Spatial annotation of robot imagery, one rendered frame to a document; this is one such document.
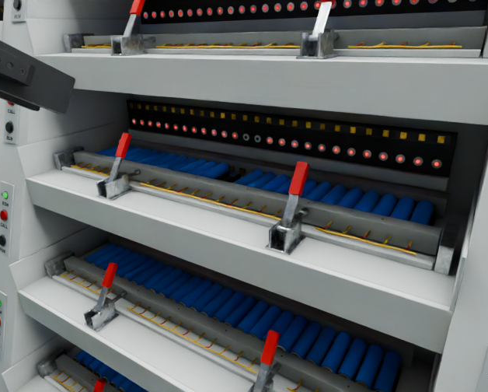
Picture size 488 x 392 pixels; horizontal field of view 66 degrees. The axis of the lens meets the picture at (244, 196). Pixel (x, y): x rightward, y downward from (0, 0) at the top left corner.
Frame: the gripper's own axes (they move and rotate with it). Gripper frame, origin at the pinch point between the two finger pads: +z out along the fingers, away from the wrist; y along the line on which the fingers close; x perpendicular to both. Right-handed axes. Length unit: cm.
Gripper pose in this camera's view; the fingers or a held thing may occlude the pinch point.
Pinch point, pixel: (12, 76)
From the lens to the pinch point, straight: 33.2
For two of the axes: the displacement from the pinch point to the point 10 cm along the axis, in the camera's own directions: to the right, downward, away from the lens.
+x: 2.5, -9.7, 0.5
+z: 4.7, 1.7, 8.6
